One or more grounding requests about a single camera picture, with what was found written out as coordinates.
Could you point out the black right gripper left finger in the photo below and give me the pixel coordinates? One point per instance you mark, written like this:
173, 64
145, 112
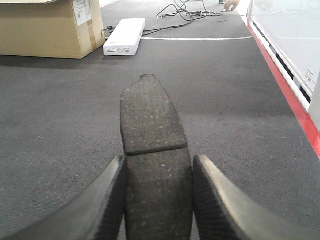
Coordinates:
95, 214

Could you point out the cardboard box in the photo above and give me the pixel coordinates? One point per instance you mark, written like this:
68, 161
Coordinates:
70, 29

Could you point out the grey brake pad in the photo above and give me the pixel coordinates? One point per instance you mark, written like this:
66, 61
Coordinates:
159, 194

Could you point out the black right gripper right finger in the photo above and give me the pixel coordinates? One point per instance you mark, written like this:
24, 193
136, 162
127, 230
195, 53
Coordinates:
224, 212

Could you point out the long white box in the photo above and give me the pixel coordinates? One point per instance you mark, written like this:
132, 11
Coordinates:
125, 39

